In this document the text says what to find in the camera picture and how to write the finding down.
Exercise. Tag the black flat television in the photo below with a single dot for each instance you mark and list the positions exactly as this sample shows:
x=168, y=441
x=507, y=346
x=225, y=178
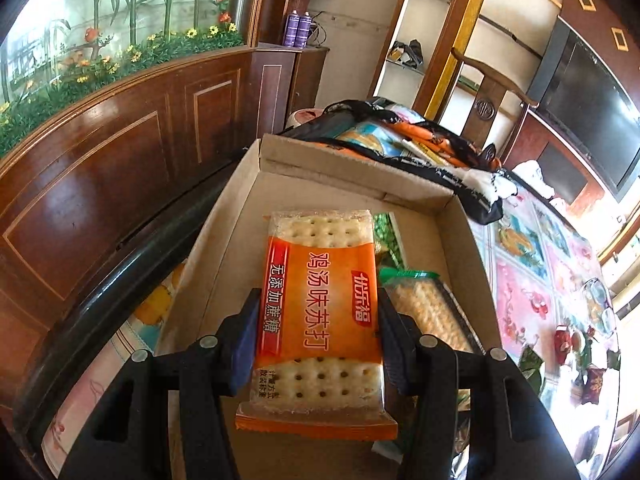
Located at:
x=595, y=110

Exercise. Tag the orange cracker packet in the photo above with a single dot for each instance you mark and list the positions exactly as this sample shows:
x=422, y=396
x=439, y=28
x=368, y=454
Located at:
x=320, y=300

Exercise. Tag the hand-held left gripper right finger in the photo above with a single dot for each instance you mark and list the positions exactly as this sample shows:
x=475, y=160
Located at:
x=395, y=345

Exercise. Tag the eyeglasses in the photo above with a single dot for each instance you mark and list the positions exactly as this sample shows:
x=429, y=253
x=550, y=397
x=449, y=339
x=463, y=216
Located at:
x=597, y=305

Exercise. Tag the glass tank with artificial plants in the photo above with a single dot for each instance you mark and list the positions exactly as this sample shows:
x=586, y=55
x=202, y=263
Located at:
x=100, y=35

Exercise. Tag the pink white round container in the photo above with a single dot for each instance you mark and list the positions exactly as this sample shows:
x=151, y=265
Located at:
x=300, y=117

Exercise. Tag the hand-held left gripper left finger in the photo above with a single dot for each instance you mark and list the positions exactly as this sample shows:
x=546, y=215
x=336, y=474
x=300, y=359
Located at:
x=245, y=340

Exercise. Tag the dark wooden cabinet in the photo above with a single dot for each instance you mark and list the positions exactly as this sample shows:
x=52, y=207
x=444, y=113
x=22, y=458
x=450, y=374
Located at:
x=125, y=160

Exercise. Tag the green cracker packet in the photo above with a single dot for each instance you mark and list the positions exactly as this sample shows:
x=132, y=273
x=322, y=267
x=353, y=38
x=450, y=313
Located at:
x=430, y=305

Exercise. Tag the orange black tote bag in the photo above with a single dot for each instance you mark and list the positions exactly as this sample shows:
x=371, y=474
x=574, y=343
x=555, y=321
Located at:
x=450, y=160

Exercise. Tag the red snack packet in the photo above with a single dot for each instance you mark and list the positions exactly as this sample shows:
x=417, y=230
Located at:
x=562, y=344

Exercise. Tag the white plastic bag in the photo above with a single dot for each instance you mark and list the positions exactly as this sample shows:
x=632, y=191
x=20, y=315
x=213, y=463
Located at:
x=532, y=175

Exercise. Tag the crumpled dark cloth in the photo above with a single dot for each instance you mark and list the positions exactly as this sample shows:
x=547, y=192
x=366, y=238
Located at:
x=405, y=52

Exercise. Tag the wooden chair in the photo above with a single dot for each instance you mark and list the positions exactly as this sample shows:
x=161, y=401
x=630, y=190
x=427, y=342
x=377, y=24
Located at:
x=487, y=105

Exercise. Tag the shallow cardboard box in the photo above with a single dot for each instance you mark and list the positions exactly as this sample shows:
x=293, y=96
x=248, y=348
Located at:
x=225, y=240

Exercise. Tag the wooden wall unit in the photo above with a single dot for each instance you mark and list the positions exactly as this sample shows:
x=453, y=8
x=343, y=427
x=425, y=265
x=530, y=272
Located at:
x=460, y=20

